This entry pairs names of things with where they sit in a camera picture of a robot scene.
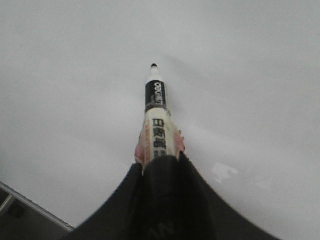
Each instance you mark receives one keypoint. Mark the white whiteboard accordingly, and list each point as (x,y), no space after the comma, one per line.
(243,83)

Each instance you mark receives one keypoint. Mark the black white whiteboard marker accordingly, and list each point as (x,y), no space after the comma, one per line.
(159,135)

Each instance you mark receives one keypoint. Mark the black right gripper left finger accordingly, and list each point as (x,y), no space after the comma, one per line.
(115,220)

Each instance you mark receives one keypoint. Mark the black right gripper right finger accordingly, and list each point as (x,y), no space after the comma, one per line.
(180,205)

